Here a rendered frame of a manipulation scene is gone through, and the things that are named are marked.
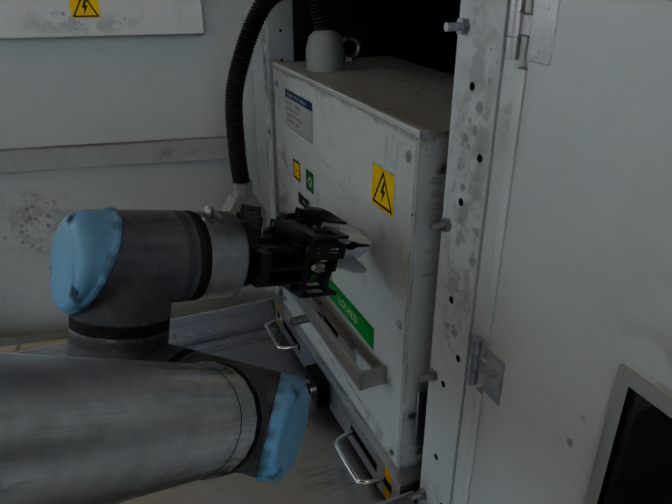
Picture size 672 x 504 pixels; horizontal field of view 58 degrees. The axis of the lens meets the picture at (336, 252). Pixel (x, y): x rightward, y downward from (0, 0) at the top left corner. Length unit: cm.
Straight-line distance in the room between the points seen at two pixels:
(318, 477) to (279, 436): 48
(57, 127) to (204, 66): 29
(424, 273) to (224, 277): 24
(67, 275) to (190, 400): 20
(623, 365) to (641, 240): 9
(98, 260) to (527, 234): 35
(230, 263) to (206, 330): 67
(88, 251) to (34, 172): 73
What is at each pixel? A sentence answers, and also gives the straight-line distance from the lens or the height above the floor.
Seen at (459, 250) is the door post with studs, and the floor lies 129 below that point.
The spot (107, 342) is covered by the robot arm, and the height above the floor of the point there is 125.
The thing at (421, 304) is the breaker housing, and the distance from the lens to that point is 72.
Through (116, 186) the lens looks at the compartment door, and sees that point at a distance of 125.
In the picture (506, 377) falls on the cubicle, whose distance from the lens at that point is 56.
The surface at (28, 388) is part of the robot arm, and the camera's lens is 31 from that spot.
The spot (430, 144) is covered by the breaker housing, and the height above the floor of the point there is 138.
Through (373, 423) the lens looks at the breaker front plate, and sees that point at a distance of 92.
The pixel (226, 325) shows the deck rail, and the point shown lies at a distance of 126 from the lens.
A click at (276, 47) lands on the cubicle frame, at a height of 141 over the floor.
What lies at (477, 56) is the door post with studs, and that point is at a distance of 56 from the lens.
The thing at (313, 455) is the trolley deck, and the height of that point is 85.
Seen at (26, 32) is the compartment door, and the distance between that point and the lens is 118.
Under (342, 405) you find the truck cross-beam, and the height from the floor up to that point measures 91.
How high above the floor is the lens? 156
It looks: 26 degrees down
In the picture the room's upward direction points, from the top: straight up
